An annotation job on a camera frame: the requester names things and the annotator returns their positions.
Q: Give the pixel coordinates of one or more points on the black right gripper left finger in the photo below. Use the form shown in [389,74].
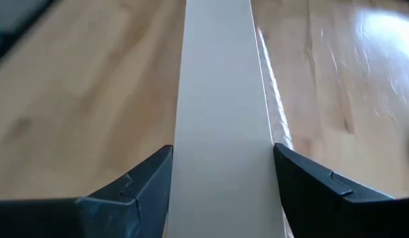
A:
[92,219]

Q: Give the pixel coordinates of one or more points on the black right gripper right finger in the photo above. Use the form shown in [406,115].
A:
[340,218]

